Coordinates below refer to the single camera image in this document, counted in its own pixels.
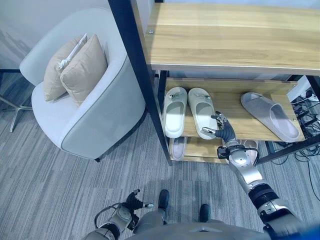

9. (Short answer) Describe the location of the beige cushion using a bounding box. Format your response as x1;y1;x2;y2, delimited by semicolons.
43;34;88;102
59;33;109;107

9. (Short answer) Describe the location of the robot body with legs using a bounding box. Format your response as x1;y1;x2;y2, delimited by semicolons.
132;189;272;240

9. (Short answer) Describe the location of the black cable tangle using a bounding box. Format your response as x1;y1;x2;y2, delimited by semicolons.
274;88;320;196

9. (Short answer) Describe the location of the metal table leg base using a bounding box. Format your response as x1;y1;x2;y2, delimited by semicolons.
0;96;33;133

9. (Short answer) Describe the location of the beige slipper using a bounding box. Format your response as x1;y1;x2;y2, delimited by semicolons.
237;139;259;166

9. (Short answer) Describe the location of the white folded cloth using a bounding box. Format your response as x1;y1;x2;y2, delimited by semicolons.
56;32;88;73

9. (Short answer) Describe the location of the light grey armchair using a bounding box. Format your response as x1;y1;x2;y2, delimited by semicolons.
19;7;147;163

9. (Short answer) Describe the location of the grey cloth slipper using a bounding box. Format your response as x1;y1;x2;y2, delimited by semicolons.
171;136;188;161
240;91;301;143

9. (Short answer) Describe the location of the cream slide slipper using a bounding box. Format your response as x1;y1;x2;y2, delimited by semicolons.
163;86;188;139
187;87;218;140

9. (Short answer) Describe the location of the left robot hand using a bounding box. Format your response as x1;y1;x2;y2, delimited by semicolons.
125;189;155;210

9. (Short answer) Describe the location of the wooden shoe rack black frame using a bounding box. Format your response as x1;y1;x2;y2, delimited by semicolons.
107;0;320;166

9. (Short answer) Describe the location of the white box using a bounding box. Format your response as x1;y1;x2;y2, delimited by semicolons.
286;75;316;103

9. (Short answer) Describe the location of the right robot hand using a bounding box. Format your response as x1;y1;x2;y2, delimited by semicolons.
202;111;237;144

